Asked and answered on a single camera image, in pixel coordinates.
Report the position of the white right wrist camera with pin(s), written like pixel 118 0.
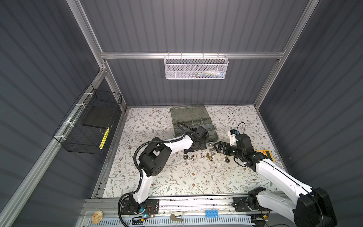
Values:
pixel 234 137

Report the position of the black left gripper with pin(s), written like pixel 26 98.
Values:
pixel 203 145

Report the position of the transparent green compartment organizer box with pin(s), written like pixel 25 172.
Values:
pixel 193 116

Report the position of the blue lego brick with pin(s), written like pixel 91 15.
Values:
pixel 211 214

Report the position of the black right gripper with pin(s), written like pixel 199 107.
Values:
pixel 221 144

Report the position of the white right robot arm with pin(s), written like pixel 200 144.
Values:
pixel 304 205

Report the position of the black foam pad in basket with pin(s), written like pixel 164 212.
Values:
pixel 99 117

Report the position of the yellow tray with white cells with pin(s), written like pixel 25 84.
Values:
pixel 267 153

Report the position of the black wire wall basket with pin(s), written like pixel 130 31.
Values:
pixel 74 137

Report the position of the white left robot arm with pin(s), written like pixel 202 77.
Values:
pixel 154 157

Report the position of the white wire mesh basket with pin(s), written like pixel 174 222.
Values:
pixel 201 67

